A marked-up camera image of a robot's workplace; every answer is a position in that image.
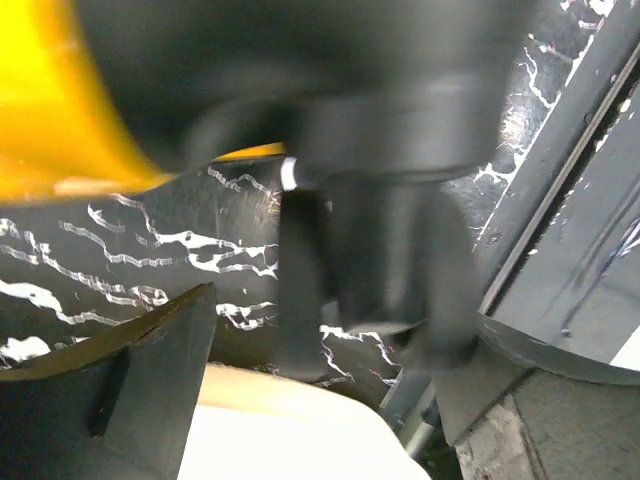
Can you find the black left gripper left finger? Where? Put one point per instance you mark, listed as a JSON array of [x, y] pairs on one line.
[[118, 405]]

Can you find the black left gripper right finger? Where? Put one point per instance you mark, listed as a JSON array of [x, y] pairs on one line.
[[521, 408]]

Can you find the yellow Pikachu suitcase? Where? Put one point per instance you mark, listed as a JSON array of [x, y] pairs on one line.
[[373, 105]]

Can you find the white plastic tray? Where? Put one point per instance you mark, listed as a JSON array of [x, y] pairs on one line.
[[251, 425]]

